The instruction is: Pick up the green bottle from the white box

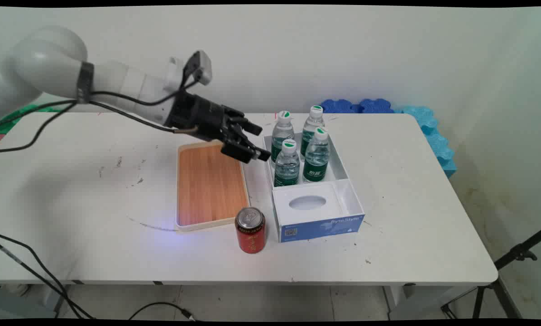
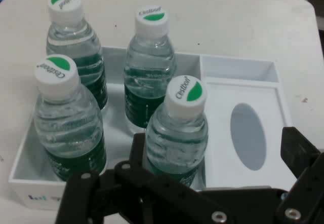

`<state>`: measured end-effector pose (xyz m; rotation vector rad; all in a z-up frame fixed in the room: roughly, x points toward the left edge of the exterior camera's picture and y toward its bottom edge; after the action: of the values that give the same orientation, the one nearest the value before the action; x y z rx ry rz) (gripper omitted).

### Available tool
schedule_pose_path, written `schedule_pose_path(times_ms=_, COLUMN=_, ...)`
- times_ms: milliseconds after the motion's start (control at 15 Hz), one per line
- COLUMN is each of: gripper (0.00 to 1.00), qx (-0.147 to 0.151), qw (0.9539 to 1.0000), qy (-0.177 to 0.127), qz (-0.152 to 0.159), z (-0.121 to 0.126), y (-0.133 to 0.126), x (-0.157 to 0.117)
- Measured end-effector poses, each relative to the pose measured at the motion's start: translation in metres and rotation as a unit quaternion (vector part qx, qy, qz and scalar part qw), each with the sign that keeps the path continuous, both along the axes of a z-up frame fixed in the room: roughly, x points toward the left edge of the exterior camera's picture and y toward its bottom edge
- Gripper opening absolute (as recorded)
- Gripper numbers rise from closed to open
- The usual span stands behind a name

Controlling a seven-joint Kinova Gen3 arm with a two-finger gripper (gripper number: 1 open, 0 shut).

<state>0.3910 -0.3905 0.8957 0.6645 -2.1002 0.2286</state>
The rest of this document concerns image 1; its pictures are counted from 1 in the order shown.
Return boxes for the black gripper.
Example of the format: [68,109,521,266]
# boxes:
[165,92,272,164]

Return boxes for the water bottle with green label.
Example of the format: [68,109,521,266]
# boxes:
[302,127,330,183]
[300,105,325,159]
[271,110,295,163]
[274,139,301,187]

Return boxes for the wooden tray with white rim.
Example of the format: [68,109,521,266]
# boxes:
[176,140,252,232]

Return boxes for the red drink can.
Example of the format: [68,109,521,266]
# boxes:
[235,206,267,254]

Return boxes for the white and blue cardboard box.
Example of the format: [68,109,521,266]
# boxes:
[262,131,365,243]

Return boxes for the light blue foam mat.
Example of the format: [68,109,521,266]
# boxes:
[395,105,457,178]

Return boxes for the green foam mat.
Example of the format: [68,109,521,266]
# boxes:
[0,104,63,135]

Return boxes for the white table leg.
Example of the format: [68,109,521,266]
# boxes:
[383,284,479,320]
[37,284,69,318]

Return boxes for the black tripod stand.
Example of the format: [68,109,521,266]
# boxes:
[441,226,541,320]

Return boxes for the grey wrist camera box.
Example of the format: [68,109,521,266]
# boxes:
[182,50,213,87]

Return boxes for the black camera cable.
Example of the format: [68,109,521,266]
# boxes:
[0,54,201,127]

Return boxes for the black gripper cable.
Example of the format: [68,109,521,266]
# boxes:
[0,101,198,153]

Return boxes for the black strap on arm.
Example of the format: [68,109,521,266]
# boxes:
[76,61,95,104]

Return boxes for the black floor cable with plug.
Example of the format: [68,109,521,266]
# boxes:
[128,302,199,321]

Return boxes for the black floor cables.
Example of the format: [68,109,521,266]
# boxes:
[0,233,95,320]

